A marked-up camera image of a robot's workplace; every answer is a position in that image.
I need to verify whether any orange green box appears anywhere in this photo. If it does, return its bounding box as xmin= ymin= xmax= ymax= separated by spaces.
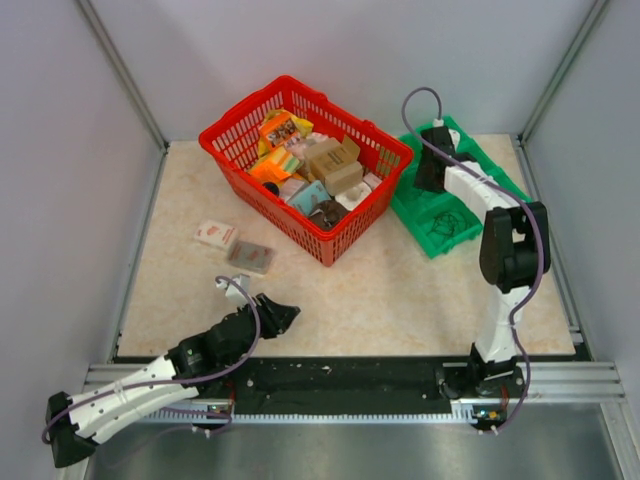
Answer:
xmin=249 ymin=147 xmax=302 ymax=184

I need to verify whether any pink white box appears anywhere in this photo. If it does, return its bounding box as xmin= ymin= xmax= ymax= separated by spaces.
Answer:
xmin=279 ymin=177 xmax=309 ymax=202

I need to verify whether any dark brown packet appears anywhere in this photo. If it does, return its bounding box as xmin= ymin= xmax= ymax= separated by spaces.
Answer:
xmin=308 ymin=199 xmax=350 ymax=232

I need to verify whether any large brown cardboard box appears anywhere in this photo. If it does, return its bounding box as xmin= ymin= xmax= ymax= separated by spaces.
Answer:
xmin=304 ymin=136 xmax=361 ymax=181

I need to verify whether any white round item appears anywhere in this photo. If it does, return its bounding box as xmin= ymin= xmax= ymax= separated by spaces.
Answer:
xmin=335 ymin=182 xmax=372 ymax=211

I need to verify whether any white slotted cable duct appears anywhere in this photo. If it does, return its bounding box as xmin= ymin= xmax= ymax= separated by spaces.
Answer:
xmin=149 ymin=402 xmax=501 ymax=426

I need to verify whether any orange snack box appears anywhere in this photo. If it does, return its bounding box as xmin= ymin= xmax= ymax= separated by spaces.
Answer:
xmin=259 ymin=112 xmax=300 ymax=151

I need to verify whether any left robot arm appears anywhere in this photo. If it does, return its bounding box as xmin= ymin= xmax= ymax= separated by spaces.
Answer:
xmin=42 ymin=293 xmax=301 ymax=469

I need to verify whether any aluminium corner post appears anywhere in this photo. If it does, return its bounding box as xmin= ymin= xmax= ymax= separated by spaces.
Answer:
xmin=73 ymin=0 xmax=169 ymax=152
xmin=517 ymin=0 xmax=611 ymax=145

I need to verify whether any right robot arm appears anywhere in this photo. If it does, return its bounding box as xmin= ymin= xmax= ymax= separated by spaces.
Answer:
xmin=416 ymin=122 xmax=550 ymax=399

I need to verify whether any yellow snack bag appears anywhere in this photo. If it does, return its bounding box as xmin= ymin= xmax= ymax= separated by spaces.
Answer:
xmin=257 ymin=109 xmax=313 ymax=157

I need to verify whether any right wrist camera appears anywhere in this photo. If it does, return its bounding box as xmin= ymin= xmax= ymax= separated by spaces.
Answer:
xmin=432 ymin=118 xmax=461 ymax=152

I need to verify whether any small brown cardboard box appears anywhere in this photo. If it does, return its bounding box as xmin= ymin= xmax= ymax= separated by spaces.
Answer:
xmin=324 ymin=161 xmax=364 ymax=196

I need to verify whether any light blue box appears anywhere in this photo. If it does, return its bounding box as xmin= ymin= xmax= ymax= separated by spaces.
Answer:
xmin=287 ymin=180 xmax=332 ymax=217

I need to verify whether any red plastic shopping basket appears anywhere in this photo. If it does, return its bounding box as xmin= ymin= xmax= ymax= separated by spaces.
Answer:
xmin=199 ymin=75 xmax=413 ymax=267

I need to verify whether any white red card box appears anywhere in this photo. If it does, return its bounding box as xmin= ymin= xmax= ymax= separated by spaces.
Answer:
xmin=194 ymin=220 xmax=239 ymax=251

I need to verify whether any right aluminium corner post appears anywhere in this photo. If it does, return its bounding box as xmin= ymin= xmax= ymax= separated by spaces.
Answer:
xmin=517 ymin=0 xmax=611 ymax=145

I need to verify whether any brown wire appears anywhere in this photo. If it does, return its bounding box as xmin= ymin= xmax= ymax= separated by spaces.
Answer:
xmin=427 ymin=209 xmax=471 ymax=241

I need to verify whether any left aluminium corner post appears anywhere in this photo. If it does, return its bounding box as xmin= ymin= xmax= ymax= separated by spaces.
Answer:
xmin=73 ymin=0 xmax=169 ymax=152

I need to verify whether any green compartment tray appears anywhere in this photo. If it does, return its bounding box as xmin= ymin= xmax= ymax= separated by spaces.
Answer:
xmin=391 ymin=115 xmax=531 ymax=259

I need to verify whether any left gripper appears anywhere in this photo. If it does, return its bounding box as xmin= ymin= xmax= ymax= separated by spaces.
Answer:
xmin=223 ymin=293 xmax=299 ymax=366

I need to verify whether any grey red card box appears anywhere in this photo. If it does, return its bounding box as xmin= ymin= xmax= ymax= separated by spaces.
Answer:
xmin=226 ymin=240 xmax=275 ymax=275

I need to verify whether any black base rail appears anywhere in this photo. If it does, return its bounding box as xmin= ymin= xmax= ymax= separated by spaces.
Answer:
xmin=114 ymin=355 xmax=581 ymax=416

